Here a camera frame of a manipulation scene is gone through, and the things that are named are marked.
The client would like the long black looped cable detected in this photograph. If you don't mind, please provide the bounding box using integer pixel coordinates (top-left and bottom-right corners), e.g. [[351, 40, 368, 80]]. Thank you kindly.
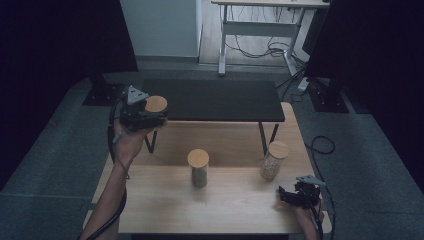
[[304, 135, 336, 240]]

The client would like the white cable plug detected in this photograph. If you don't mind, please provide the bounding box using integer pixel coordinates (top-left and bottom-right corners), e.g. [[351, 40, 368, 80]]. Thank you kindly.
[[112, 130, 126, 145]]

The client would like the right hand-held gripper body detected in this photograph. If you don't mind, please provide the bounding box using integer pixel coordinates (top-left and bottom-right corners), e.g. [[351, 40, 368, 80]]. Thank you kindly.
[[294, 174, 327, 209]]

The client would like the person's left hand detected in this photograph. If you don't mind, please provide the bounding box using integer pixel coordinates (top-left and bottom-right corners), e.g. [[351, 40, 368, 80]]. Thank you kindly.
[[112, 119, 168, 166]]

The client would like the white cabinet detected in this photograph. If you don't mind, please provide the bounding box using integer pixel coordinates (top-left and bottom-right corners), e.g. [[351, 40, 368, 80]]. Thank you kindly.
[[119, 0, 203, 58]]

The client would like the black curtain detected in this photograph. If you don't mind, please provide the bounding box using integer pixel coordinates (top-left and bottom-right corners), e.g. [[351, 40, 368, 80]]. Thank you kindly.
[[304, 0, 424, 184], [0, 0, 139, 191]]

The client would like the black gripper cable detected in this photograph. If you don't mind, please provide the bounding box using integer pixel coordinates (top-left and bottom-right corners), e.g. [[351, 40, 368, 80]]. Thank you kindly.
[[78, 99, 129, 240], [308, 203, 325, 240]]

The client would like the black desktop shelf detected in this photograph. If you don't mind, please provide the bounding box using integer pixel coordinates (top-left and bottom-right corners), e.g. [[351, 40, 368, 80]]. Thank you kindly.
[[141, 78, 286, 157]]

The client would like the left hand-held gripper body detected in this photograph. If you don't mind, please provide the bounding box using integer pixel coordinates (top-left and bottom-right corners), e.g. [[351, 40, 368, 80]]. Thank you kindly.
[[119, 84, 150, 132]]

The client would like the white power strip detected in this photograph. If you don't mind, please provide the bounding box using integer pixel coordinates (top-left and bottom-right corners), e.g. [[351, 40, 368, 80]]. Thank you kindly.
[[297, 77, 311, 92]]

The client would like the black stand base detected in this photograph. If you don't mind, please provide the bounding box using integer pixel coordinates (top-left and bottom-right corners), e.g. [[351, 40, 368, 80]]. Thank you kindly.
[[82, 74, 126, 108], [308, 78, 350, 114]]

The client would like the tall jar of dark grains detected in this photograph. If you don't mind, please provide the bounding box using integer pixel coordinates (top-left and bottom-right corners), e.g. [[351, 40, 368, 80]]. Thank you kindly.
[[186, 148, 210, 188]]

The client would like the white desk frame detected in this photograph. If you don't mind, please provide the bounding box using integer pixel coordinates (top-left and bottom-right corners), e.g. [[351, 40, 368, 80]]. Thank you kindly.
[[210, 0, 331, 77]]

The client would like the person's right hand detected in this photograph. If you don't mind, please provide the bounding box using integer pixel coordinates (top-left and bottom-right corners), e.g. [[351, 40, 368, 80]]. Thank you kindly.
[[294, 199, 325, 224]]

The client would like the short glass jar wooden lid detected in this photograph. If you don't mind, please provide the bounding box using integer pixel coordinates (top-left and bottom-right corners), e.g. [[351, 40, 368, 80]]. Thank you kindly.
[[144, 95, 169, 128]]

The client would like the tangle of black cables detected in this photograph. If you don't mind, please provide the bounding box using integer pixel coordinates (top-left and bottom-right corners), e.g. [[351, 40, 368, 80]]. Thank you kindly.
[[224, 6, 306, 68]]

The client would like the tall jar of white grains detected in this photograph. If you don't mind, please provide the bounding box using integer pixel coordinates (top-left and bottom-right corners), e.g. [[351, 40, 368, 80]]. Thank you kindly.
[[260, 140, 290, 182]]

